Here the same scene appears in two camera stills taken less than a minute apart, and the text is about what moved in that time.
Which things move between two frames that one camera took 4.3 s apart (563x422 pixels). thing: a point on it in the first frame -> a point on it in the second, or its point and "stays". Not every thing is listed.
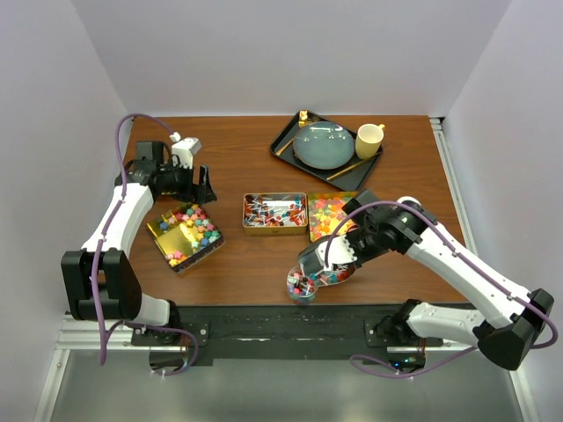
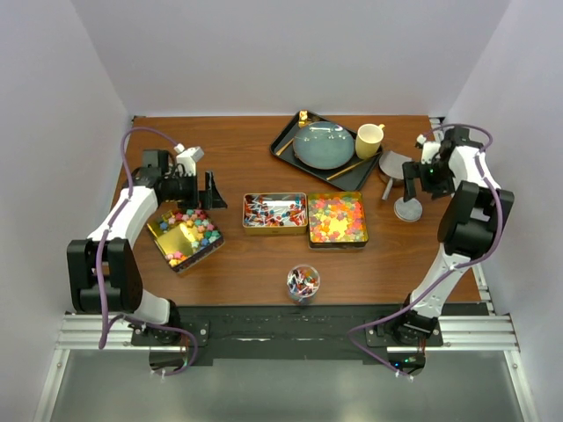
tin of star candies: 185,235 stays
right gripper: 361,257 -> 411,171
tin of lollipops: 274,214 stays
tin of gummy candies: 325,213 stays
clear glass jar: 301,287 stays
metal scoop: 321,257 -> 391,164
